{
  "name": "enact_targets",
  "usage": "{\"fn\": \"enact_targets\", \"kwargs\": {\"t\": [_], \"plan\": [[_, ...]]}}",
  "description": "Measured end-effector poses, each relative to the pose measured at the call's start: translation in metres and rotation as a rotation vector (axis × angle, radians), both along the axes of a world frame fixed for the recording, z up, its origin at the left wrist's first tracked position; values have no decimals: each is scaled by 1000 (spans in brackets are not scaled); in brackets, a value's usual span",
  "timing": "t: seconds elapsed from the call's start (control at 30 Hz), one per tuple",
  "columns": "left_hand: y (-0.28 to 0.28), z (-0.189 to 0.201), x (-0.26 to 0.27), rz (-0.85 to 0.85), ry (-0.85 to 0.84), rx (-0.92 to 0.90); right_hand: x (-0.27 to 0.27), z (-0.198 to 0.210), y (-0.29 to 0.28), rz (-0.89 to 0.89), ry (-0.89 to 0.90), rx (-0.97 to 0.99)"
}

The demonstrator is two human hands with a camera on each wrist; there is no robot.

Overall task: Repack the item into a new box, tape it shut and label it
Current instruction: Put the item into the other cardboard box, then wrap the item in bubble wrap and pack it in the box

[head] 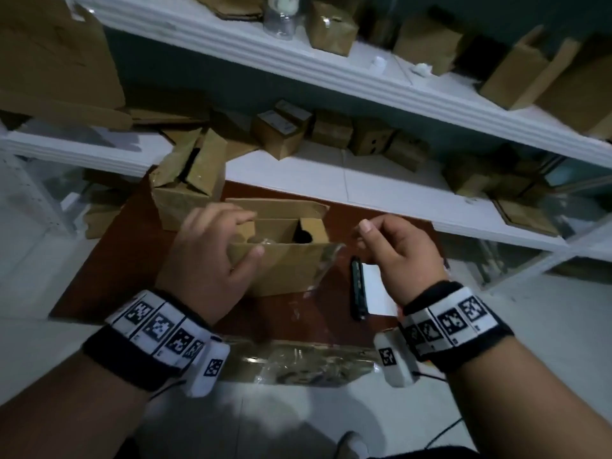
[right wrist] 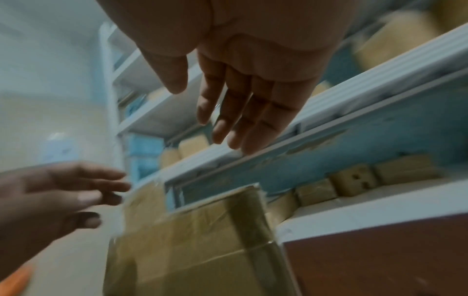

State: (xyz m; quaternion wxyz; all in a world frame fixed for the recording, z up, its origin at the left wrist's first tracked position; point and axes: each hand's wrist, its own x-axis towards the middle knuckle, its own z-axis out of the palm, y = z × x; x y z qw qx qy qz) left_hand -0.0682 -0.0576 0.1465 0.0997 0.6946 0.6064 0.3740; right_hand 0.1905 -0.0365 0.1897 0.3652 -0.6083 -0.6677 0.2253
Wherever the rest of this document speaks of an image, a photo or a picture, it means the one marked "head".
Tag medium cardboard box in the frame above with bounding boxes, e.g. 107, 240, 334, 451
442, 159, 493, 198

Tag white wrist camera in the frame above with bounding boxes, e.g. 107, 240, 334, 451
374, 329, 417, 389
184, 337, 231, 398

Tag narrow cardboard box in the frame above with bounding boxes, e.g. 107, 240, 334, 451
368, 13, 398, 48

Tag very large cardboard box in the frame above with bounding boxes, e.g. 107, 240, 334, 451
535, 38, 612, 139

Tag white metal shelf unit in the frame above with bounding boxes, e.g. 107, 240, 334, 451
0, 0, 612, 288

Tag left black marker wristband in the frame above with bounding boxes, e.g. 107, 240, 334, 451
82, 289, 223, 393

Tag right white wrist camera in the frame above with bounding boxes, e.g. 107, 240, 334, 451
374, 329, 417, 389

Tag big open-flap cardboard box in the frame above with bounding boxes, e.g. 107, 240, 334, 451
479, 25, 582, 112

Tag green utility knife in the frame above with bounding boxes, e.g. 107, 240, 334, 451
349, 255, 369, 322

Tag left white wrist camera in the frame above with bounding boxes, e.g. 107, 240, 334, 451
184, 337, 231, 398

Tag large flat cardboard box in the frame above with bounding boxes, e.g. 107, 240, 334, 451
0, 0, 134, 131

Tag clear plastic bottle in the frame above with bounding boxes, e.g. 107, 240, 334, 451
263, 0, 302, 41

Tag small flat cardboard piece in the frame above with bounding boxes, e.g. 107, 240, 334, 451
189, 0, 265, 20

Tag small white-labelled cardboard box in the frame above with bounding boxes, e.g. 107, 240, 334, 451
275, 99, 314, 135
252, 109, 307, 161

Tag person's left hand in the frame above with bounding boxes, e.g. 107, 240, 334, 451
155, 201, 265, 326

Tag person's left forearm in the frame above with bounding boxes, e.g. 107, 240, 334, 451
0, 351, 152, 459

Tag small taped brown package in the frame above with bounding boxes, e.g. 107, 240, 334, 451
305, 0, 360, 57

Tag person's right hand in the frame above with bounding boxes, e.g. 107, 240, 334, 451
353, 214, 443, 307

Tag person's right shoe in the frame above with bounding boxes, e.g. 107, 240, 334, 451
337, 430, 370, 459

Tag folded flat cardboard box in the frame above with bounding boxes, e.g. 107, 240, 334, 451
125, 88, 211, 126

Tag person's right forearm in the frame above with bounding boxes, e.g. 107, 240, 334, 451
449, 337, 612, 459

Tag cardboard box under shelf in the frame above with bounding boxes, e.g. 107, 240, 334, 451
81, 184, 128, 240

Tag right black marker wristband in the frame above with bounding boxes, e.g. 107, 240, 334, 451
397, 280, 515, 374

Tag black marker wristband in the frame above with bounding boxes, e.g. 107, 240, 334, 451
397, 280, 515, 374
82, 289, 223, 393

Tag flat cardboard stack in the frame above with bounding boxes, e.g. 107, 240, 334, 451
492, 198, 560, 237

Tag flat cardboard sheet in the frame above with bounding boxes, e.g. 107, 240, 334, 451
160, 121, 261, 161

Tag white paper sheet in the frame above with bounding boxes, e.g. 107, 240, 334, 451
361, 262, 398, 317

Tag small cardboard box dark holes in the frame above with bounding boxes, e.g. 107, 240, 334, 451
351, 120, 395, 157

